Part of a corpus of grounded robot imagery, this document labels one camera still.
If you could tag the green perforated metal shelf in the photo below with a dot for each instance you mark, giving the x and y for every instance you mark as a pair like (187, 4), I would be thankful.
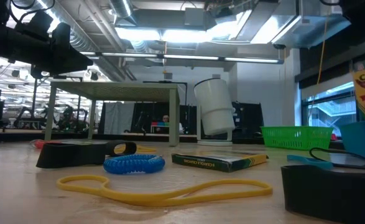
(113, 90)

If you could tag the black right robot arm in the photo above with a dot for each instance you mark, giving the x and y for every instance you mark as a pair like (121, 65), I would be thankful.
(362, 12)

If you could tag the white cup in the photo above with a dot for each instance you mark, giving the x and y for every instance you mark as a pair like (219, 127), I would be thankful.
(214, 105)

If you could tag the large window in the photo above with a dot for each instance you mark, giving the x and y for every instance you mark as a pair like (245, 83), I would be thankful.
(331, 109)

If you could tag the background robot arms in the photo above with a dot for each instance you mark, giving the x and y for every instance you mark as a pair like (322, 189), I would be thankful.
(65, 119)

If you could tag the long ceiling light strip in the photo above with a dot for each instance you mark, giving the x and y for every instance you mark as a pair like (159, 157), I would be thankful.
(188, 57)

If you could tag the grey hanging cloth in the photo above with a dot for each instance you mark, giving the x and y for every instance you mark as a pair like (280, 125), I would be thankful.
(117, 118)

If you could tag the blue plastic basket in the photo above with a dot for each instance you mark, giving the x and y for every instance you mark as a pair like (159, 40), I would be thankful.
(362, 140)

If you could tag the black table frame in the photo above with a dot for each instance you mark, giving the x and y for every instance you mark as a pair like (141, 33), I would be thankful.
(20, 136)

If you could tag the grey ceiling box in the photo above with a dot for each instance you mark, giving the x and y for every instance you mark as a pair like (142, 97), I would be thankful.
(194, 17)

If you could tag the green plastic basket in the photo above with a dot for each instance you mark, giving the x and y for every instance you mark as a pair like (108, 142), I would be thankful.
(297, 138)

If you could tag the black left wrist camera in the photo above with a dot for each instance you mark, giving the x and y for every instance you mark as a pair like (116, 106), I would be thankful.
(36, 23)

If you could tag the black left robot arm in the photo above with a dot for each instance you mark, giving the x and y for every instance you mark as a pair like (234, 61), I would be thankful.
(2, 40)

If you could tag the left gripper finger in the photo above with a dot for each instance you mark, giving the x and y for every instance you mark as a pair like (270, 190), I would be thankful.
(73, 60)

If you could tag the person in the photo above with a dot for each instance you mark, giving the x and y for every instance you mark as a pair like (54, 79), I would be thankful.
(165, 119)

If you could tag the dark dome security camera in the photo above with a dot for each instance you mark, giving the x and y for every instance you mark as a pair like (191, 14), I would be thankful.
(279, 46)

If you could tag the orange rubber band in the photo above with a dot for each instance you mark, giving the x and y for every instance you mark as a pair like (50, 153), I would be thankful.
(42, 144)

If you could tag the blue coil wristband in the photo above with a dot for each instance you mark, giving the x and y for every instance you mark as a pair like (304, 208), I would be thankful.
(120, 166)

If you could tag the large yellow rubber band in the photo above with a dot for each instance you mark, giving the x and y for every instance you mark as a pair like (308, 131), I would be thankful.
(157, 199)

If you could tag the black background partition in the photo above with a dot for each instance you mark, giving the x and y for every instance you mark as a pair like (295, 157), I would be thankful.
(247, 118)

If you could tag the rectangular metal air duct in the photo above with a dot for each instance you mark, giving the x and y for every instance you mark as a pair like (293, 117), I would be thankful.
(278, 25)

